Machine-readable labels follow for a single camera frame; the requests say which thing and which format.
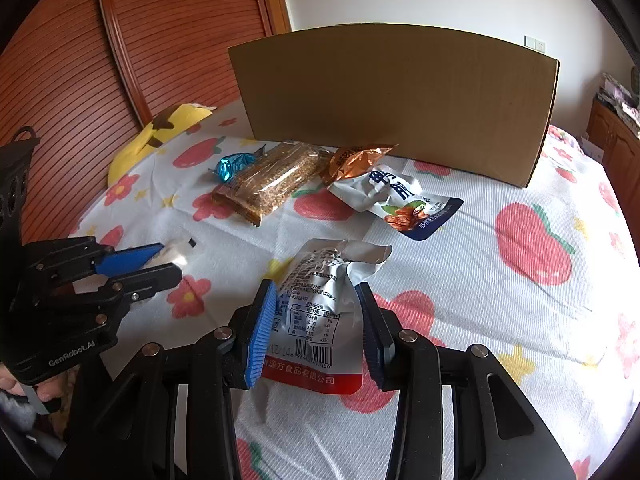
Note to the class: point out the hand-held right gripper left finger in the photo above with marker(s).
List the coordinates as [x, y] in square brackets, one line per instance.
[260, 335]

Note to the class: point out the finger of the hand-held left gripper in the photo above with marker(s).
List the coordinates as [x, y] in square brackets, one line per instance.
[150, 280]
[130, 257]

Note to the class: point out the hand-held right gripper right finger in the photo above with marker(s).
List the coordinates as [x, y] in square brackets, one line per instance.
[375, 342]

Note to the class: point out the small white candy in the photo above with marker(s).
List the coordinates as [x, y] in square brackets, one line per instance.
[177, 252]

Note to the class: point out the long silver snack packet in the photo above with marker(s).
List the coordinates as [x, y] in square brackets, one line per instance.
[320, 305]

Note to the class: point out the blue foil candy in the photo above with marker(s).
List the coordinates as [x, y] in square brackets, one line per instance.
[232, 165]

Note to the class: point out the white and blue snack packet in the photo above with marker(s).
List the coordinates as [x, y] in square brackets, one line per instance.
[400, 200]

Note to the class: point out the clear sesame bar packet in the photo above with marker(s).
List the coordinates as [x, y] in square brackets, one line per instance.
[270, 180]

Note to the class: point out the copper foil snack packet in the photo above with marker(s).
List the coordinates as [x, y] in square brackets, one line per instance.
[355, 160]

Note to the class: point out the brown cardboard box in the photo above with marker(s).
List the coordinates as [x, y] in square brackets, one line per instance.
[395, 105]

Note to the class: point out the person's left hand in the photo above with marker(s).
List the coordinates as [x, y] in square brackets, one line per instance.
[57, 387]

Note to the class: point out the strawberry print tablecloth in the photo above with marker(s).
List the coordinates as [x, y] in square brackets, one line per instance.
[475, 285]

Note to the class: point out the yellow plush toy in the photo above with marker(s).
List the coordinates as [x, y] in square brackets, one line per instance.
[155, 135]

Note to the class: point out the wooden slatted wardrobe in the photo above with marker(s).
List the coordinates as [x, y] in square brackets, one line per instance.
[150, 35]

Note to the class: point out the white carton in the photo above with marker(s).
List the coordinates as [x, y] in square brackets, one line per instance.
[592, 149]

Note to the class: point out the wooden cabinet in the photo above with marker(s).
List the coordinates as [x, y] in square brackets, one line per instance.
[617, 145]

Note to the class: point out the patterned folded cloth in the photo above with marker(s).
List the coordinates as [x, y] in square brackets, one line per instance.
[631, 115]

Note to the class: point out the stack of purple boxes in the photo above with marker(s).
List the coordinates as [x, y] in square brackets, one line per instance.
[612, 90]

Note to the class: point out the white wall switch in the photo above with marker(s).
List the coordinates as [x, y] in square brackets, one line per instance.
[535, 44]

